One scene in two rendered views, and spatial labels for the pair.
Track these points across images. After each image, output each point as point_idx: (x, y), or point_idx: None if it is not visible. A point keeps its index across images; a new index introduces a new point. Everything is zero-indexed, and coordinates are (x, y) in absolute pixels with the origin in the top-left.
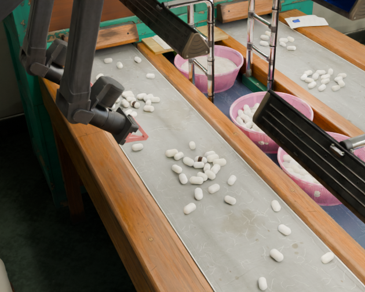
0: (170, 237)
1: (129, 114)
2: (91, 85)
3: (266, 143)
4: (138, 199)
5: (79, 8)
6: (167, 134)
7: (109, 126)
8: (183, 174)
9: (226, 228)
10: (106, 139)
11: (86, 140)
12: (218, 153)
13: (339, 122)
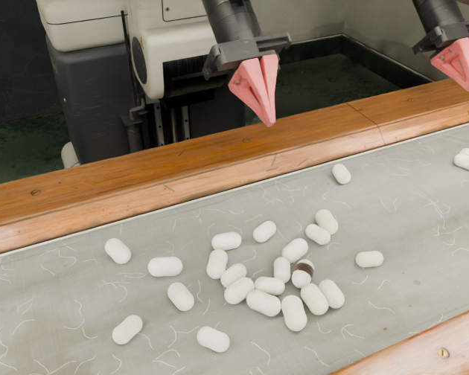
0: (25, 215)
1: (272, 50)
2: (461, 56)
3: None
4: (152, 174)
5: None
6: (414, 220)
7: (213, 30)
8: (231, 236)
9: (36, 322)
10: (345, 130)
11: (338, 111)
12: (351, 318)
13: None
